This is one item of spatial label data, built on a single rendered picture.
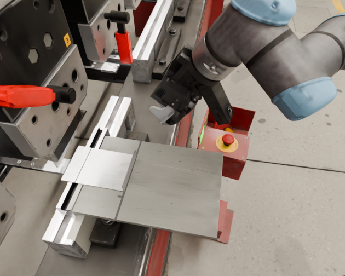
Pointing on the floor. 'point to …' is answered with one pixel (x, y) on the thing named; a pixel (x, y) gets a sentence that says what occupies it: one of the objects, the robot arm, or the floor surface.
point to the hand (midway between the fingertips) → (166, 121)
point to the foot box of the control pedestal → (224, 223)
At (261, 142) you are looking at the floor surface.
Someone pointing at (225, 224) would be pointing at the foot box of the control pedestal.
